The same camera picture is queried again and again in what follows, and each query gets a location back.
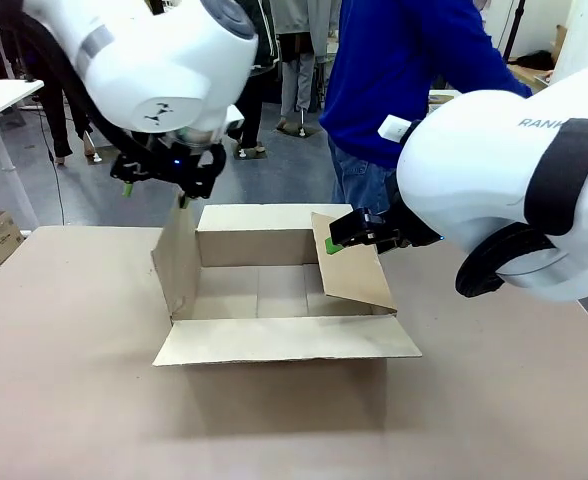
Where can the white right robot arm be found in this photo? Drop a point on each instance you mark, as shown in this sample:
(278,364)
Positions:
(499,190)

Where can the black bag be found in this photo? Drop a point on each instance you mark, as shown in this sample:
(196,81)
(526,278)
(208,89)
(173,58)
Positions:
(534,59)

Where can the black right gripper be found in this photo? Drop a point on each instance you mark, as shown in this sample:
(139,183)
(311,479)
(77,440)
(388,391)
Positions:
(409,227)

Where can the blue-sleeved left forearm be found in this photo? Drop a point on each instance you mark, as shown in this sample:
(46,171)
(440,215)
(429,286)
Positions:
(514,80)

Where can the person in black clothes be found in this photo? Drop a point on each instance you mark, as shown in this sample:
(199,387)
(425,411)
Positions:
(66,125)

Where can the flat cardboard sheet upright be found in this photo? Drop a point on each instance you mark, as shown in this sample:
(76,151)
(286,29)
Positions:
(560,47)

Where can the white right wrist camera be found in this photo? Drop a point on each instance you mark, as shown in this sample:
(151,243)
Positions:
(395,129)

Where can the black tripod stand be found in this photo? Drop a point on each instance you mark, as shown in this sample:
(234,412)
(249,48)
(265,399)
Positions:
(513,30)

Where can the person in grey hoodie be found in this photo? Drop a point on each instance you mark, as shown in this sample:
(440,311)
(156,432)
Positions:
(299,60)

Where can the brown cardboard packing box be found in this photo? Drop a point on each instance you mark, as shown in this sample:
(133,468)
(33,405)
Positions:
(284,295)

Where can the white background desk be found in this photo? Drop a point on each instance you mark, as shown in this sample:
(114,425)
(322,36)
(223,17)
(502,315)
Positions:
(444,100)

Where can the white desk with metal leg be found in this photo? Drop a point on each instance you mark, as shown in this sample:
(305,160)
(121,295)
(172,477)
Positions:
(4,100)

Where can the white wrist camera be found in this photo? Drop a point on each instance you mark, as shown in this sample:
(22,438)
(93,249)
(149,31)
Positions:
(395,129)
(235,119)

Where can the person in dark striped jacket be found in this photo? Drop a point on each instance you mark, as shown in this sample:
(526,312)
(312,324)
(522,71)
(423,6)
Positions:
(256,100)

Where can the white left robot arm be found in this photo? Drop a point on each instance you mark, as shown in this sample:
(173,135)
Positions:
(164,60)

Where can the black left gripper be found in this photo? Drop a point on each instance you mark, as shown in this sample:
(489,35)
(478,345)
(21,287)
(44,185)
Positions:
(174,162)

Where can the person in blue sweater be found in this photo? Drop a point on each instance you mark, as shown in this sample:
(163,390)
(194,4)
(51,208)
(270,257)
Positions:
(394,80)

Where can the person's left hand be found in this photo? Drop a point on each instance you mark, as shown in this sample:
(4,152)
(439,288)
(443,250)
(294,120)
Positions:
(545,76)

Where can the dark floor plate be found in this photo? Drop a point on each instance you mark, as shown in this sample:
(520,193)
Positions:
(298,129)
(250,152)

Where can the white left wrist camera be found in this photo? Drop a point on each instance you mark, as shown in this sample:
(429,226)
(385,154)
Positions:
(235,119)

